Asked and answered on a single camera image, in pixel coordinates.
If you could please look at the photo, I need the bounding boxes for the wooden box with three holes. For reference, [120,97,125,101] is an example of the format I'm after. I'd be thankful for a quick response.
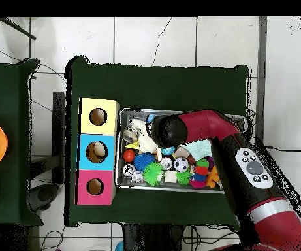
[75,97,121,206]

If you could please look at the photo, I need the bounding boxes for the black power cable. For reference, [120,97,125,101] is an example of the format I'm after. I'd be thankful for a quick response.
[266,145,301,153]

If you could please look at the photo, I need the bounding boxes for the small soccer ball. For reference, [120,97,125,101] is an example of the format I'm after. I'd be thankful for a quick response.
[173,156,189,173]

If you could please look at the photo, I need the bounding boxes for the green spiky ball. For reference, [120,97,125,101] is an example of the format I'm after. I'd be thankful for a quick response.
[142,161,165,187]

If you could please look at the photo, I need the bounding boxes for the orange toy brick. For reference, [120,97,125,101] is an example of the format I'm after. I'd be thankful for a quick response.
[206,165,221,189]

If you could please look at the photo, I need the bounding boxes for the silver drink can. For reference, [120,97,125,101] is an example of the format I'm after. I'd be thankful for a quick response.
[160,156,174,170]
[122,163,136,176]

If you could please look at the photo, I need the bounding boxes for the dark green table cloth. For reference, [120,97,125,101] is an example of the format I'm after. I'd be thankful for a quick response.
[64,55,250,227]
[0,58,43,226]

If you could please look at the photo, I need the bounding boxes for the red ball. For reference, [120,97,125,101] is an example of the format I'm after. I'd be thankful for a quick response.
[122,149,136,163]

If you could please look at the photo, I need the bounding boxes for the blue spiky ball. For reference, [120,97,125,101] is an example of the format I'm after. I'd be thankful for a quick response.
[133,152,156,172]

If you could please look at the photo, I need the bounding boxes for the cream yellow cloth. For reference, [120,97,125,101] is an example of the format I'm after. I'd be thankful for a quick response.
[129,118,159,154]

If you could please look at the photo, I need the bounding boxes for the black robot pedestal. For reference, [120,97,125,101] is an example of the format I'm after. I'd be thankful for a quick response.
[121,223,185,251]

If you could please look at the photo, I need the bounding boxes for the mint green cloth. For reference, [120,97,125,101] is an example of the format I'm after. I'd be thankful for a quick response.
[183,139,213,161]

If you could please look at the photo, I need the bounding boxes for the shallow mesh bin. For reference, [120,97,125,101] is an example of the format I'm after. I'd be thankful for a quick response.
[114,107,246,195]

